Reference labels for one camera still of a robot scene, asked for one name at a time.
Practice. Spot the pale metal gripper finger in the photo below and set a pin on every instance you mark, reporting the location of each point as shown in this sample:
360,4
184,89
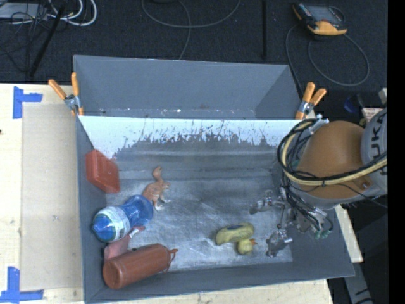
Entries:
262,204
277,241

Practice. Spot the yellow rubber duck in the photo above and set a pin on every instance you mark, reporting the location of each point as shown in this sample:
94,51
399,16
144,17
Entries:
245,246

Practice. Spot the yellow toy banana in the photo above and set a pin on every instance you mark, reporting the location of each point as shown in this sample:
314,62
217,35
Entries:
234,232

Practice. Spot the grey metal bin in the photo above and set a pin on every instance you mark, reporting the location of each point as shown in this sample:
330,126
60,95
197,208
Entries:
196,188

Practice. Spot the orange toy kangaroo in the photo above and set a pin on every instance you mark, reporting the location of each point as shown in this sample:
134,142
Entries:
155,190

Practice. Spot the blue plastic bottle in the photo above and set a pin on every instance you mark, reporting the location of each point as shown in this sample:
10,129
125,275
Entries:
123,217

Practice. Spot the red-brown spray bottle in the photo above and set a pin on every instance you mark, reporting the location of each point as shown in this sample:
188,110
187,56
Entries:
136,264

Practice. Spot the pink soft object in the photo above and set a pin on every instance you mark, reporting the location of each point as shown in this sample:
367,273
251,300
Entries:
115,249

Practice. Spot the red-brown flat block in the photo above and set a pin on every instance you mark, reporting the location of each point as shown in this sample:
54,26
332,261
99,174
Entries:
102,171

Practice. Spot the pale flat board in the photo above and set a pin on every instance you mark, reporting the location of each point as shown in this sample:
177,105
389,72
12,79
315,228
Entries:
50,185

